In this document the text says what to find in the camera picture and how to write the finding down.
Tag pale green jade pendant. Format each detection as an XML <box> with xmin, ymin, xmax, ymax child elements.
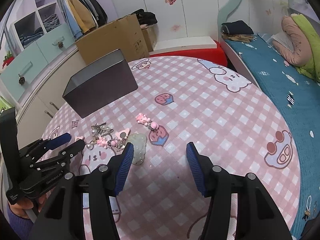
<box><xmin>127</xmin><ymin>133</ymin><xmax>147</xmax><ymax>165</ymax></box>

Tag purple sleeve forearm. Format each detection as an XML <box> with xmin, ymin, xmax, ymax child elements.
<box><xmin>7</xmin><ymin>204</ymin><xmax>34</xmax><ymax>240</ymax></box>

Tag left hand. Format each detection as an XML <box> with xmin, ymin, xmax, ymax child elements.
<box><xmin>9</xmin><ymin>194</ymin><xmax>47</xmax><ymax>219</ymax></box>

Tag cream cabinet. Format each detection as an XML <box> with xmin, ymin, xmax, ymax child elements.
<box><xmin>16</xmin><ymin>45</ymin><xmax>86</xmax><ymax>148</ymax></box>

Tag pinecone ornament left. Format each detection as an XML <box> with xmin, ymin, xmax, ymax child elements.
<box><xmin>18</xmin><ymin>76</ymin><xmax>25</xmax><ymax>85</ymax></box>

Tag pinecone ornament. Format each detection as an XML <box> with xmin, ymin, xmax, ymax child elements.
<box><xmin>18</xmin><ymin>76</ymin><xmax>25</xmax><ymax>85</ymax></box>
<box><xmin>57</xmin><ymin>42</ymin><xmax>64</xmax><ymax>49</ymax></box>

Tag mint drawer front left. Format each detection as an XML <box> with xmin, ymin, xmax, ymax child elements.
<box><xmin>1</xmin><ymin>42</ymin><xmax>48</xmax><ymax>101</ymax></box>

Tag mint drawer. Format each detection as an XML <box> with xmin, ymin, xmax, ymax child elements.
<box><xmin>1</xmin><ymin>42</ymin><xmax>48</xmax><ymax>101</ymax></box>
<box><xmin>36</xmin><ymin>23</ymin><xmax>74</xmax><ymax>63</ymax></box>

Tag dark purple metal box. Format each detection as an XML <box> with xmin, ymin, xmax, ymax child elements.
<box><xmin>62</xmin><ymin>49</ymin><xmax>138</xmax><ymax>118</ymax></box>

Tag mint drawer front right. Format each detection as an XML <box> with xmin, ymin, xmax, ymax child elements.
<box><xmin>36</xmin><ymin>23</ymin><xmax>74</xmax><ymax>63</ymax></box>

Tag pinecone ornament right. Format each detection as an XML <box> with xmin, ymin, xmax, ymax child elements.
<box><xmin>57</xmin><ymin>42</ymin><xmax>64</xmax><ymax>49</ymax></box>

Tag white cubby shelf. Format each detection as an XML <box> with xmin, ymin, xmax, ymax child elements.
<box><xmin>7</xmin><ymin>0</ymin><xmax>65</xmax><ymax>54</ymax></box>

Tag teal patterned bed sheet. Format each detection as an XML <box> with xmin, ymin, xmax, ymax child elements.
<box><xmin>221</xmin><ymin>35</ymin><xmax>319</xmax><ymax>239</ymax></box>

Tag pink checkered tablecloth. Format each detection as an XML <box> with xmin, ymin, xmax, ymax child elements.
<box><xmin>43</xmin><ymin>56</ymin><xmax>300</xmax><ymax>239</ymax></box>

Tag large cardboard box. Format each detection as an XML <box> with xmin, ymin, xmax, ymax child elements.
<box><xmin>75</xmin><ymin>14</ymin><xmax>149</xmax><ymax>64</ymax></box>

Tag hanging clothes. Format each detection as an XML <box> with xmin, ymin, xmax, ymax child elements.
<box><xmin>57</xmin><ymin>0</ymin><xmax>108</xmax><ymax>40</ymax></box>

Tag white bench board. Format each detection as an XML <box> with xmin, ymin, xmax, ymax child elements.
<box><xmin>150</xmin><ymin>36</ymin><xmax>217</xmax><ymax>55</ymax></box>

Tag small cardboard box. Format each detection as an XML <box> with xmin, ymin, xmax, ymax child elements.
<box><xmin>142</xmin><ymin>26</ymin><xmax>157</xmax><ymax>52</ymax></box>

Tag black clothes pile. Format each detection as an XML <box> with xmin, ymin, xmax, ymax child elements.
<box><xmin>132</xmin><ymin>9</ymin><xmax>158</xmax><ymax>26</ymax></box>

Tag red bench cushion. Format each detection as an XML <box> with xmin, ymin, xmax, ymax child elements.
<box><xmin>150</xmin><ymin>40</ymin><xmax>228</xmax><ymax>67</ymax></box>

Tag pink pillow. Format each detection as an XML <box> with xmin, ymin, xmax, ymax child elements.
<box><xmin>271</xmin><ymin>16</ymin><xmax>312</xmax><ymax>67</ymax></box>

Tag tan fringed scarf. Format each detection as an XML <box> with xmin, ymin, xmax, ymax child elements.
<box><xmin>221</xmin><ymin>34</ymin><xmax>254</xmax><ymax>43</ymax></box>

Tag folded dark clothes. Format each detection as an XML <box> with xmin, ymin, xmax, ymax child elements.
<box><xmin>221</xmin><ymin>20</ymin><xmax>254</xmax><ymax>35</ymax></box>

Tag green blanket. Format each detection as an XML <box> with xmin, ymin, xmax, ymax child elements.
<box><xmin>291</xmin><ymin>14</ymin><xmax>319</xmax><ymax>82</ymax></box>

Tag pearl metal keychain bunch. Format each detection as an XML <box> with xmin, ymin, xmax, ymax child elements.
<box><xmin>86</xmin><ymin>123</ymin><xmax>114</xmax><ymax>150</ymax></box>

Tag pink bear keychain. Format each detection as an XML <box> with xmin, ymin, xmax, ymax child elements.
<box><xmin>136</xmin><ymin>113</ymin><xmax>159</xmax><ymax>131</ymax></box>

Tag mint bed frame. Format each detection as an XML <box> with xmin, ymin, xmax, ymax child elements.
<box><xmin>217</xmin><ymin>0</ymin><xmax>242</xmax><ymax>31</ymax></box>

